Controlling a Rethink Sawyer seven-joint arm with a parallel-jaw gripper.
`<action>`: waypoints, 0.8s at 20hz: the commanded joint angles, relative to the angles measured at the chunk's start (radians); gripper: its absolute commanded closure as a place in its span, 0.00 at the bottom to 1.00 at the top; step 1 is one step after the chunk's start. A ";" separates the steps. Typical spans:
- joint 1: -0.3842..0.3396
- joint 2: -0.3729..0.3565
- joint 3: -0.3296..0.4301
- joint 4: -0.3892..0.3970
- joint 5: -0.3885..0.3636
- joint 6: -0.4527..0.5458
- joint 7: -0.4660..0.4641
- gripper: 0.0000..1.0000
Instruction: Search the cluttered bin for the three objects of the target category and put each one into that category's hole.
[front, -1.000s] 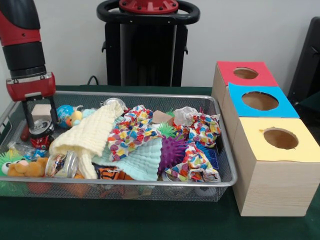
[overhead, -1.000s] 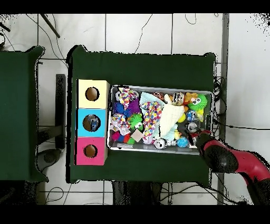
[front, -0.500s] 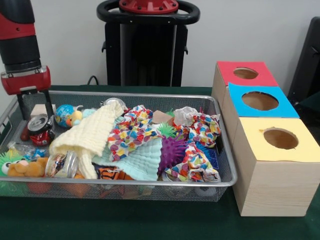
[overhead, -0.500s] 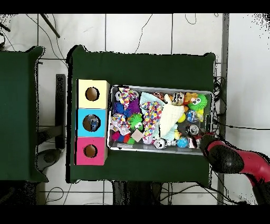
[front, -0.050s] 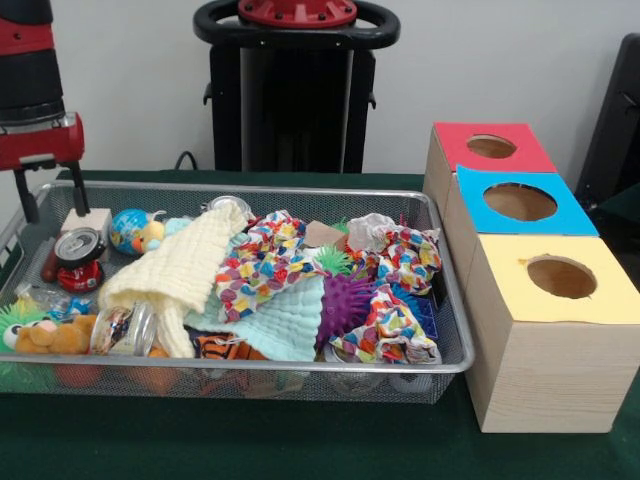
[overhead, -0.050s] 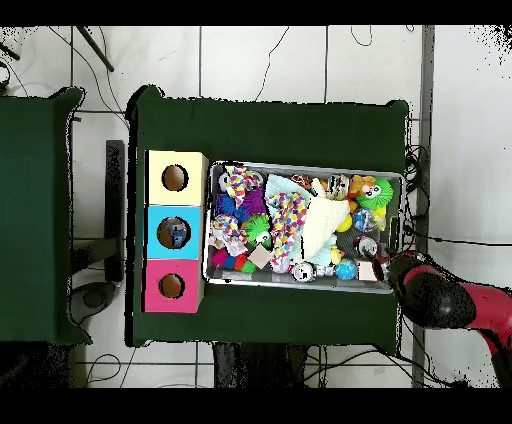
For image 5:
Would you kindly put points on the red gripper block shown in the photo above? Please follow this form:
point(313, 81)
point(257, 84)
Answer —
point(45, 145)

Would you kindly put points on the red black drink can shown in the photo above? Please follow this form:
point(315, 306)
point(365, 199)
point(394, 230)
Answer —
point(80, 258)
point(230, 204)

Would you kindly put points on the cream yellow cloth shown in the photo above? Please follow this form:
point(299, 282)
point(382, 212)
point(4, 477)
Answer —
point(175, 265)

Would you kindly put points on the colourful patterned cloth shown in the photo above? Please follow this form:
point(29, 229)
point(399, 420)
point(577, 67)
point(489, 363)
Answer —
point(262, 265)
point(408, 255)
point(390, 330)

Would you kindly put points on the green spiky ball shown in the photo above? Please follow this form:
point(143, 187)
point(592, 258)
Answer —
point(333, 260)

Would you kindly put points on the shallow clear mesh bin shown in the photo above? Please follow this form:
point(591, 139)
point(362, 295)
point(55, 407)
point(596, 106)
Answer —
point(455, 350)

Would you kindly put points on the wooden three-hole box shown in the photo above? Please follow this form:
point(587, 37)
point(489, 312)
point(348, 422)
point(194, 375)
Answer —
point(550, 370)

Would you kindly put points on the blue globe ball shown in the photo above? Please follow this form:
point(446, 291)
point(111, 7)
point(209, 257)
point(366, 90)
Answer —
point(125, 230)

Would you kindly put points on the yellow rubber duck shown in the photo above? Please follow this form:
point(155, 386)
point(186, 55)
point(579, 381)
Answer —
point(150, 237)

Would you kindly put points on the green fluffy toy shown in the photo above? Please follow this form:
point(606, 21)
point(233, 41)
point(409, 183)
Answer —
point(18, 322)

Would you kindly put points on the brown plush bear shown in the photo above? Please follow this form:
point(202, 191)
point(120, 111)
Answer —
point(55, 337)

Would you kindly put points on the crushed silver drink can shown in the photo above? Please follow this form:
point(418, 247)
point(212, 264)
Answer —
point(122, 328)

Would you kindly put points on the mint green cloth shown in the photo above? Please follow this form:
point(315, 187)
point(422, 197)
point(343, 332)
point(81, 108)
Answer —
point(275, 325)

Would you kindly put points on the purple spiky ball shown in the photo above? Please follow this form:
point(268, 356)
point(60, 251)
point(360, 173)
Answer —
point(348, 302)

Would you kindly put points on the dark green table cloth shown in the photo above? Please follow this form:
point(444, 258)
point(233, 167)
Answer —
point(250, 440)

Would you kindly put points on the black chair back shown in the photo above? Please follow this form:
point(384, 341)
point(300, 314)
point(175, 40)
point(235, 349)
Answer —
point(615, 130)

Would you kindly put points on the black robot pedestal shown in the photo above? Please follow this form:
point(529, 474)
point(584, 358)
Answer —
point(290, 110)

